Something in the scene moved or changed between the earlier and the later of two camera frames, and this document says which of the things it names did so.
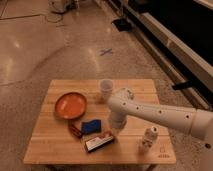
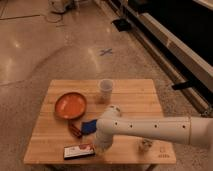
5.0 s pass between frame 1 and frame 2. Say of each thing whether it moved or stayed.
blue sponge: stayed
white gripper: moved
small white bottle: stayed
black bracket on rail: stayed
